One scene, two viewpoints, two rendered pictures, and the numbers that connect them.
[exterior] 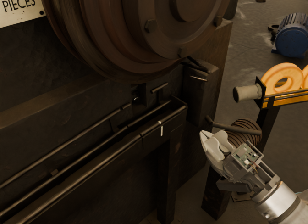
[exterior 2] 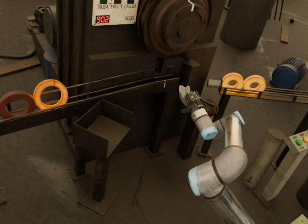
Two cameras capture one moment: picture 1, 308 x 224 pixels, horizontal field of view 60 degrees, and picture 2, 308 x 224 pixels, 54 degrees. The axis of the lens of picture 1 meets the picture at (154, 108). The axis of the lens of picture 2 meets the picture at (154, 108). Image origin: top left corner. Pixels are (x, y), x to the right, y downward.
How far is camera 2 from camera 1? 1.22 m
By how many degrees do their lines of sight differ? 5
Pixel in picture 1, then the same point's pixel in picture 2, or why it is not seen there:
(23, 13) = (129, 21)
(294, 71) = (238, 78)
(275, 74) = (228, 76)
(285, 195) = (202, 111)
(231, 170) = (186, 100)
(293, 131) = (255, 133)
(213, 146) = (183, 90)
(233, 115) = not seen: hidden behind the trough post
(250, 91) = (215, 82)
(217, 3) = (197, 35)
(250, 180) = (192, 105)
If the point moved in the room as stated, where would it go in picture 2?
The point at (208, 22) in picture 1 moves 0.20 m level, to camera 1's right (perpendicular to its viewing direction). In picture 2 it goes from (191, 41) to (225, 50)
